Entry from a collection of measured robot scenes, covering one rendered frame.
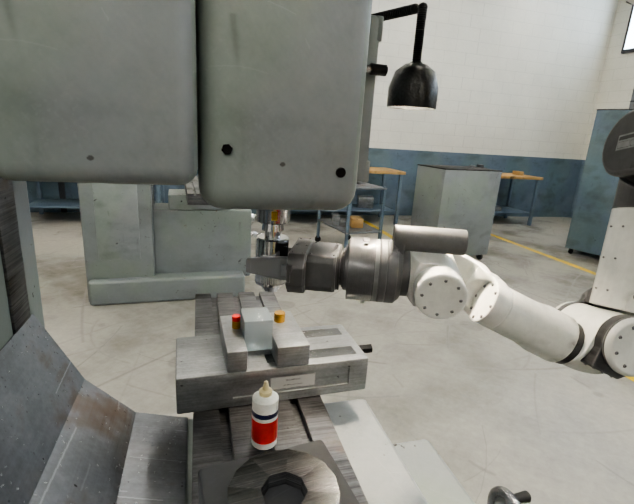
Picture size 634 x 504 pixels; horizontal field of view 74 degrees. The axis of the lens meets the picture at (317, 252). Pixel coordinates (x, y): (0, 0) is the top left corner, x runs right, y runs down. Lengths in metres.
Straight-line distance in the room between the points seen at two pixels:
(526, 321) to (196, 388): 0.52
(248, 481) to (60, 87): 0.38
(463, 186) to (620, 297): 4.46
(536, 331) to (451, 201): 4.45
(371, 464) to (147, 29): 0.72
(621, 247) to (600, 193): 5.85
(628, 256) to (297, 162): 0.47
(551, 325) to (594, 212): 5.96
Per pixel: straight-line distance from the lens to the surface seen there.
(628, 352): 0.68
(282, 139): 0.48
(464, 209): 5.19
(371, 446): 0.87
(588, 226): 6.63
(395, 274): 0.55
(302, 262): 0.54
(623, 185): 0.75
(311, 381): 0.81
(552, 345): 0.66
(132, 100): 0.45
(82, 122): 0.46
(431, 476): 1.02
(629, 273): 0.71
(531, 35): 9.35
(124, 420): 0.87
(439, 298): 0.55
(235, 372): 0.76
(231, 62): 0.48
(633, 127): 0.75
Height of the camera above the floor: 1.40
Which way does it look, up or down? 16 degrees down
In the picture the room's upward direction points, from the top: 4 degrees clockwise
